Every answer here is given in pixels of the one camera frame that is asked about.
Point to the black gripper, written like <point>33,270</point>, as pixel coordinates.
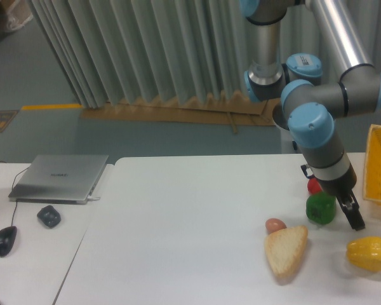
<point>341,187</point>

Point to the yellow bell pepper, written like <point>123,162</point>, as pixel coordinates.
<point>365,253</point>

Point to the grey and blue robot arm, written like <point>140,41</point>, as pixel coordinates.
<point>308,109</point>

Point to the green bell pepper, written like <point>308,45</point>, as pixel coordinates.
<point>321,208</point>

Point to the red bell pepper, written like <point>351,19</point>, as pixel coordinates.
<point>313,186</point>

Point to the yellow woven basket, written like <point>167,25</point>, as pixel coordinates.
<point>372,166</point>

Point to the triangular toast slice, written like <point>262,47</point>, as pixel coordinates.
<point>285,249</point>

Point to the brown egg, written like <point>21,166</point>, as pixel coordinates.
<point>273,224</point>

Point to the brown cardboard sheet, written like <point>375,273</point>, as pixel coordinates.
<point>238,110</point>

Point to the white laptop plug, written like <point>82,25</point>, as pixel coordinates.
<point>91,198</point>

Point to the pale green pleated curtain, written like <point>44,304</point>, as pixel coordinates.
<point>199,52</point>

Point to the silver closed laptop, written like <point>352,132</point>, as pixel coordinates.
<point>60,178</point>

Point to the small black case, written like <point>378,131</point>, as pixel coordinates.
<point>49,216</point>

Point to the black computer mouse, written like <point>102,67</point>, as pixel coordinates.
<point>7,240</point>

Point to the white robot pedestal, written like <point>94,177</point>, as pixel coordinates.
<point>288,145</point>

